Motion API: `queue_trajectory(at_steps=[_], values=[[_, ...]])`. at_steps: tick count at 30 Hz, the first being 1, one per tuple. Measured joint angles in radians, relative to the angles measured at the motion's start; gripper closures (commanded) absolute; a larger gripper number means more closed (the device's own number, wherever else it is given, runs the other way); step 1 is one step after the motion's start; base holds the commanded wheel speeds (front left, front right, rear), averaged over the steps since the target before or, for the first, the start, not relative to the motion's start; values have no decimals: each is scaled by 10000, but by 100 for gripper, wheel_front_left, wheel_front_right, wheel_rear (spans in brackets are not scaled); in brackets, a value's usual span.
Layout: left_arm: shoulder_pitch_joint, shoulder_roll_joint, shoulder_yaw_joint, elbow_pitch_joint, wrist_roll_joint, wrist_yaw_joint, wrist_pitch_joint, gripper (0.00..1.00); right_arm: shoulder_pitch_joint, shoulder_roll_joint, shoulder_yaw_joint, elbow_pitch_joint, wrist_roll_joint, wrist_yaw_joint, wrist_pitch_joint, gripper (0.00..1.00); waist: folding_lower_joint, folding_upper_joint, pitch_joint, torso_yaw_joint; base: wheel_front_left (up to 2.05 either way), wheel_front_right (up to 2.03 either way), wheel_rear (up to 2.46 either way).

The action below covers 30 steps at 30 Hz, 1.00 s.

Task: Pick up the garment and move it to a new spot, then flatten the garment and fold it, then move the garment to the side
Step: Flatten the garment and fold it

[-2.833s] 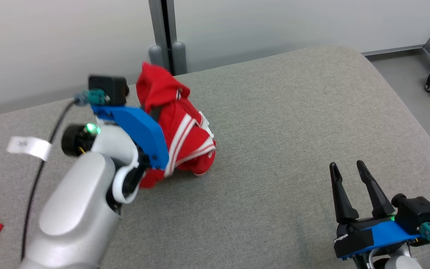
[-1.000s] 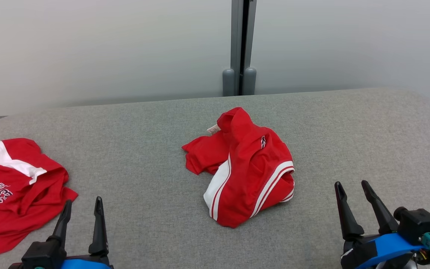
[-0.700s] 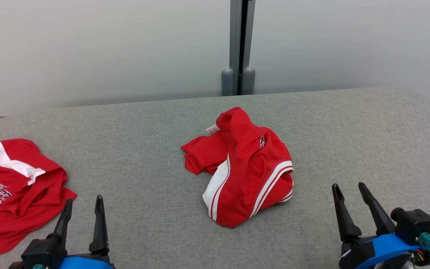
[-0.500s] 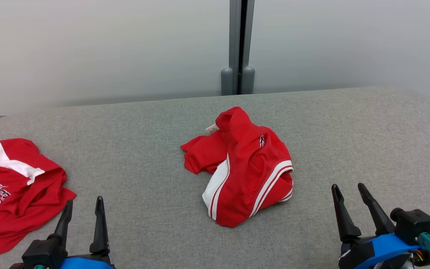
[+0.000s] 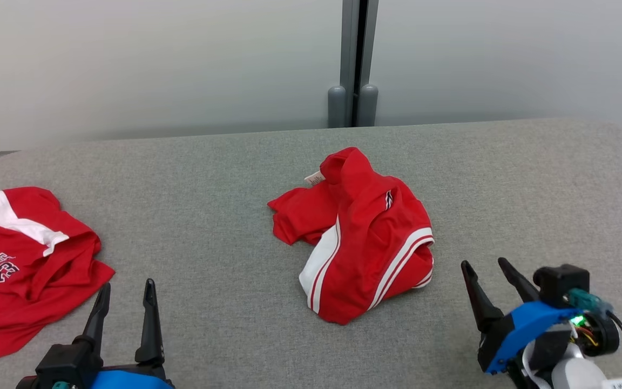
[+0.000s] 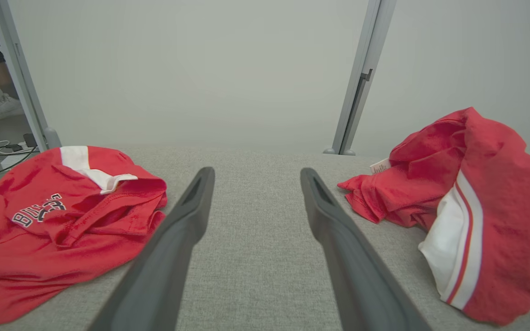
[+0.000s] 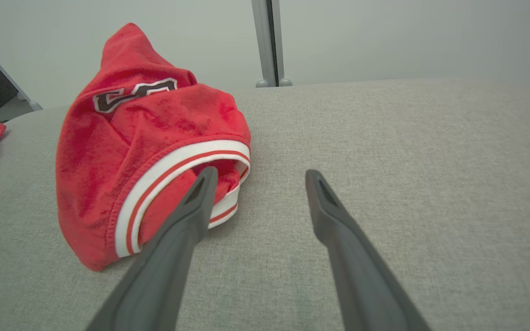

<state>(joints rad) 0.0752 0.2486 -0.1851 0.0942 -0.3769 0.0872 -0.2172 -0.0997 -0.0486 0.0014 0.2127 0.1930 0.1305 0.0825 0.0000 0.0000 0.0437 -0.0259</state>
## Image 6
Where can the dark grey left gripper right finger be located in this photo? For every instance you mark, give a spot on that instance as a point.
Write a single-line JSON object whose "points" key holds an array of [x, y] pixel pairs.
{"points": [[352, 271]]}

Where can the grey metal partition post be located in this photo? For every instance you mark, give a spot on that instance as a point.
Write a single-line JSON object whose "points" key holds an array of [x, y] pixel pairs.
{"points": [[14, 59], [367, 55]]}

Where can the black power adapter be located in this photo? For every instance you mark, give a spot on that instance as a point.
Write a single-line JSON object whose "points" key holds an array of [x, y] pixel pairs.
{"points": [[29, 139]]}

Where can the red garment with Bulls print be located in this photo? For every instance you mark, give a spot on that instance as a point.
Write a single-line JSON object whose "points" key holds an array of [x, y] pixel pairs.
{"points": [[39, 257]]}

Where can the white power strip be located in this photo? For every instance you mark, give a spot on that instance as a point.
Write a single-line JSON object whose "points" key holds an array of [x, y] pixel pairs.
{"points": [[12, 161]]}

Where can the white sneaker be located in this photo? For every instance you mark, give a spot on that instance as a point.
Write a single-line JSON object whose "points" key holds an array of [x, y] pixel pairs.
{"points": [[0, 109]]}

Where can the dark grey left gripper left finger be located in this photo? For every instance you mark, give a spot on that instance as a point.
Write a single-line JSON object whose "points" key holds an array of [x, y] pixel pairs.
{"points": [[164, 257]]}

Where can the red garment with thin white stripes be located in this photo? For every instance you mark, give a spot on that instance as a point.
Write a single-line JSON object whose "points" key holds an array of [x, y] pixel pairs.
{"points": [[509, 220]]}

